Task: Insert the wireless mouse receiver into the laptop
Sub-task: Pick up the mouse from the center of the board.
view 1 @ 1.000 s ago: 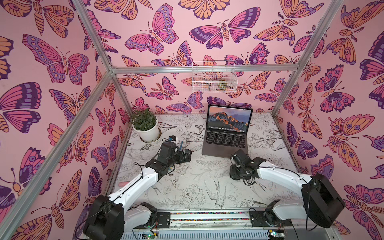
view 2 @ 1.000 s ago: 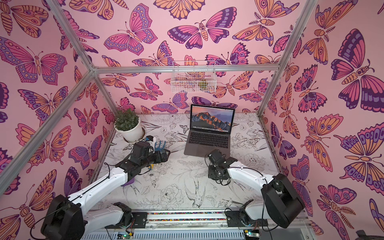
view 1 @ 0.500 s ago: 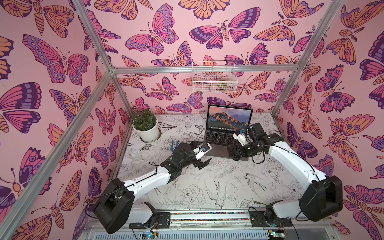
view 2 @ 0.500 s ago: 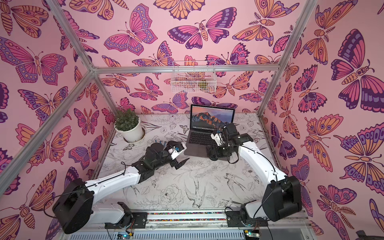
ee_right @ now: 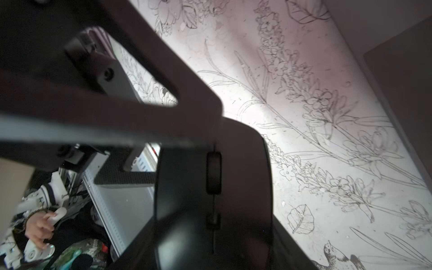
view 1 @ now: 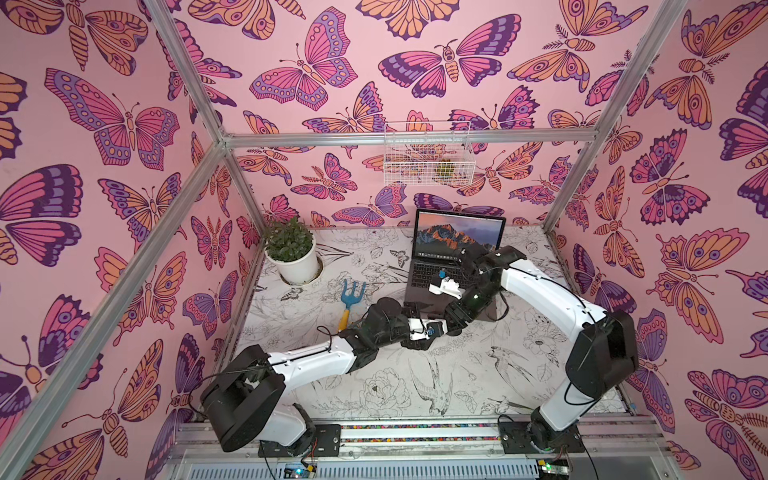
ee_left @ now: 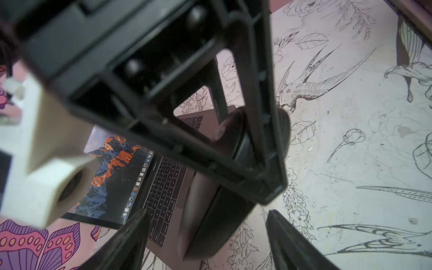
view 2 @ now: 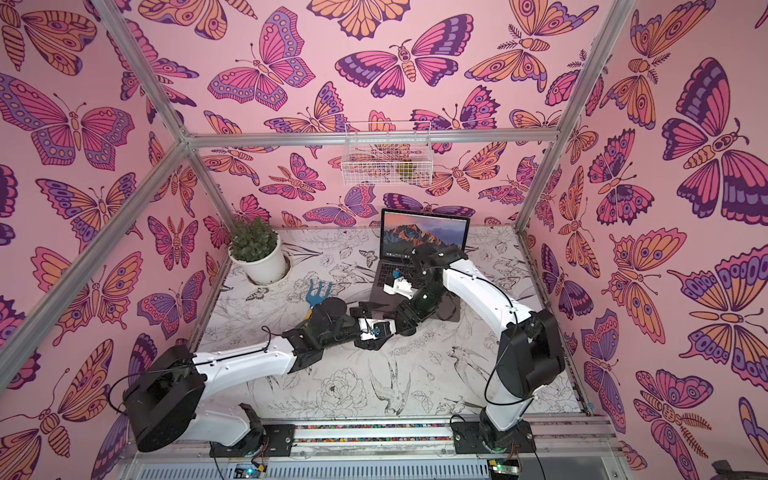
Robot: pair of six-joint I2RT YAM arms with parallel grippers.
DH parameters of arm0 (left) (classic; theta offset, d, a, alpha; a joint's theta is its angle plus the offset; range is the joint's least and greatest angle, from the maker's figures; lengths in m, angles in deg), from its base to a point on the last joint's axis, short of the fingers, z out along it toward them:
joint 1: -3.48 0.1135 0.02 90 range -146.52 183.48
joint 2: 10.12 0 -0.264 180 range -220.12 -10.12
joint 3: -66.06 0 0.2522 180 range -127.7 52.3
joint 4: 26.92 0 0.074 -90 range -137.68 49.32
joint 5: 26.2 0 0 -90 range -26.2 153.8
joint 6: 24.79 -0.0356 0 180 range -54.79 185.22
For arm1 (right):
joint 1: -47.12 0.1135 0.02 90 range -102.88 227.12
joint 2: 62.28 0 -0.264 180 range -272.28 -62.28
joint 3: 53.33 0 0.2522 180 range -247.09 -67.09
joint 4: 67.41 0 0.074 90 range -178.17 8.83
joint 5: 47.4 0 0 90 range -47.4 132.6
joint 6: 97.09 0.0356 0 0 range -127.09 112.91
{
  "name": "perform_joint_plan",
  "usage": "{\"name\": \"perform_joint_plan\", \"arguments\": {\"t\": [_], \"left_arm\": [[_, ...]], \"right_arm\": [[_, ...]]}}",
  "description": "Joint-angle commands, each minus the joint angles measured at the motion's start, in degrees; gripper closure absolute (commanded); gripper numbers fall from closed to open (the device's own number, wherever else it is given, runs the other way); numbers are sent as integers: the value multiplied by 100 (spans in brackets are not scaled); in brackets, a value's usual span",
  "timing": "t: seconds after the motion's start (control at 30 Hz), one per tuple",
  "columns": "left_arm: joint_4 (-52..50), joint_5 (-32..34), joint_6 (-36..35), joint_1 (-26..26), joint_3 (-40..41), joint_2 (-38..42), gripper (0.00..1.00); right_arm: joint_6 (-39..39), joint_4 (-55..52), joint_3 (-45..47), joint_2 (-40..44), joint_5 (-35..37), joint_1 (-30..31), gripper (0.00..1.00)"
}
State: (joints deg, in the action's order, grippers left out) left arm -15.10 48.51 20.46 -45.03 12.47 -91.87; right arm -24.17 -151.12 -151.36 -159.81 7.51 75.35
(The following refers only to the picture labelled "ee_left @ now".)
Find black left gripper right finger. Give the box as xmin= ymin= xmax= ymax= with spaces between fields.
xmin=265 ymin=210 xmax=339 ymax=270

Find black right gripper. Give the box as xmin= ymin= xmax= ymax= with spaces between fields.
xmin=1 ymin=1 xmax=228 ymax=114

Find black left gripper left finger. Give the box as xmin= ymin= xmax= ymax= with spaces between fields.
xmin=80 ymin=209 xmax=150 ymax=270

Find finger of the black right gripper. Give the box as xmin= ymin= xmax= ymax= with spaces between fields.
xmin=216 ymin=1 xmax=288 ymax=205
xmin=67 ymin=80 xmax=271 ymax=205

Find grey laptop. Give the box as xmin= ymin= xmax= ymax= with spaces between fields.
xmin=62 ymin=104 xmax=237 ymax=270

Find black wireless mouse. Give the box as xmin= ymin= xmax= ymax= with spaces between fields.
xmin=177 ymin=106 xmax=258 ymax=261

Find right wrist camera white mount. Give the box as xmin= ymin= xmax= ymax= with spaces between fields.
xmin=1 ymin=75 xmax=99 ymax=228

